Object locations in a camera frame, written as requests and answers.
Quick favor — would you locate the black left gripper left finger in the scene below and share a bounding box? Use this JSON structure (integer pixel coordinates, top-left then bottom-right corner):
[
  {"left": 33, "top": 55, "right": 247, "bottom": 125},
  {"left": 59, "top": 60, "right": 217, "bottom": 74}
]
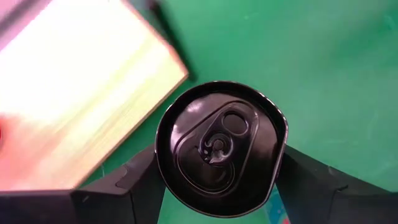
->
[{"left": 72, "top": 144, "right": 167, "bottom": 224}]

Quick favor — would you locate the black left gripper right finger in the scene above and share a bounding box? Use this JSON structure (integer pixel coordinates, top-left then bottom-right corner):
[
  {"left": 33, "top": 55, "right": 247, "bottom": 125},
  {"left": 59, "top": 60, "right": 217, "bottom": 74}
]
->
[{"left": 275, "top": 145, "right": 398, "bottom": 224}]

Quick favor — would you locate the white can black lid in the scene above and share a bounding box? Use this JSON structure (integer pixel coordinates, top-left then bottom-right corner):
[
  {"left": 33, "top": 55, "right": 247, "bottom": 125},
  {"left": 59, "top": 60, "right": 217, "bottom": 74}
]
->
[{"left": 154, "top": 80, "right": 292, "bottom": 224}]

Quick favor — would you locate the green table mat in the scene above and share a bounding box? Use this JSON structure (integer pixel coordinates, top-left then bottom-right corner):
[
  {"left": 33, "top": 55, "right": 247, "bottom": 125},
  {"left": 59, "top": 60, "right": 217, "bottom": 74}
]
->
[{"left": 79, "top": 0, "right": 398, "bottom": 224}]

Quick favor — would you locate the wooden shelf with black frame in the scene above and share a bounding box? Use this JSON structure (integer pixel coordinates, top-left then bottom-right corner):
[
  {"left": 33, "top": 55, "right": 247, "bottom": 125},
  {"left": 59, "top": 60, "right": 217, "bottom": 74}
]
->
[{"left": 0, "top": 0, "right": 198, "bottom": 191}]

